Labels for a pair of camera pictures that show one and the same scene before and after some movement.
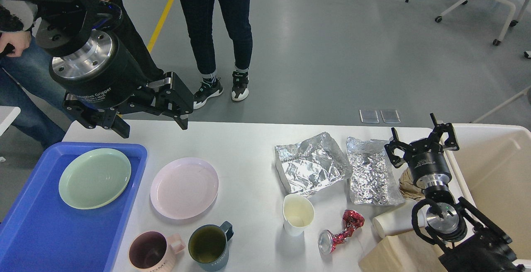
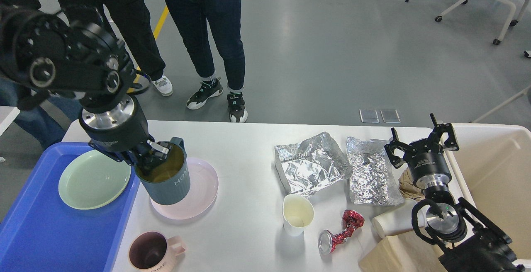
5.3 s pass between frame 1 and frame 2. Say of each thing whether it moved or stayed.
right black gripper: stayed
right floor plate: stayed
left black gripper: moved
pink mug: stayed
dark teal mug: moved
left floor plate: stayed
